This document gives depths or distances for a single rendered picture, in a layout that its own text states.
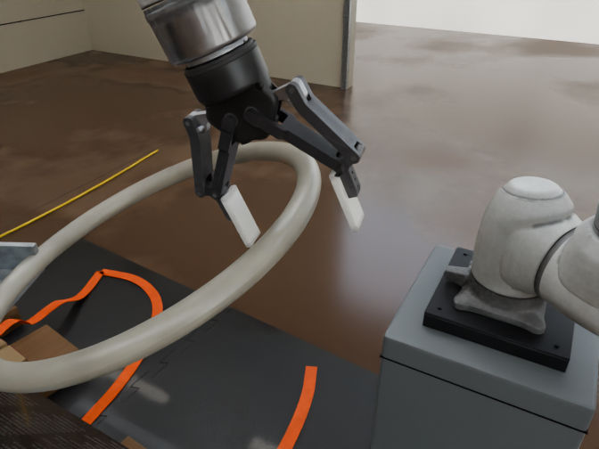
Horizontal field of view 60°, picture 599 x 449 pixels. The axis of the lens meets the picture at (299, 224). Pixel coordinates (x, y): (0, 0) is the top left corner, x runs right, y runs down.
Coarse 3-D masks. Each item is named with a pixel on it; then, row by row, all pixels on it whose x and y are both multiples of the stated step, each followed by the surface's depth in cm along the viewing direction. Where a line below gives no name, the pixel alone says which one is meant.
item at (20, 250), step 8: (0, 248) 78; (8, 248) 77; (16, 248) 77; (24, 248) 77; (32, 248) 77; (0, 256) 78; (8, 256) 78; (16, 256) 78; (24, 256) 78; (0, 264) 79; (8, 264) 79; (16, 264) 79; (0, 272) 79; (8, 272) 79; (0, 280) 77
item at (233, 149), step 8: (224, 120) 51; (232, 120) 50; (224, 128) 51; (232, 128) 51; (224, 136) 52; (232, 136) 52; (224, 144) 53; (232, 144) 53; (224, 152) 54; (232, 152) 55; (224, 160) 54; (232, 160) 56; (216, 168) 55; (224, 168) 55; (232, 168) 58; (216, 176) 56; (224, 176) 56; (216, 184) 57; (224, 184) 57; (216, 192) 57
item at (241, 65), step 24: (240, 48) 46; (192, 72) 47; (216, 72) 46; (240, 72) 46; (264, 72) 48; (216, 96) 47; (240, 96) 49; (264, 96) 49; (216, 120) 52; (240, 120) 51
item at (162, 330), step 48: (240, 144) 83; (288, 144) 73; (144, 192) 87; (48, 240) 81; (288, 240) 53; (0, 288) 71; (240, 288) 49; (144, 336) 46; (0, 384) 50; (48, 384) 48
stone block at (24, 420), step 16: (0, 400) 105; (16, 400) 108; (32, 400) 112; (48, 400) 115; (0, 416) 98; (16, 416) 101; (32, 416) 104; (48, 416) 107; (64, 416) 110; (0, 432) 92; (16, 432) 94; (32, 432) 97; (48, 432) 99; (64, 432) 102; (80, 432) 105; (96, 432) 109; (0, 448) 86; (16, 448) 88; (32, 448) 91; (48, 448) 93; (64, 448) 96; (80, 448) 98; (96, 448) 101; (112, 448) 104; (128, 448) 107
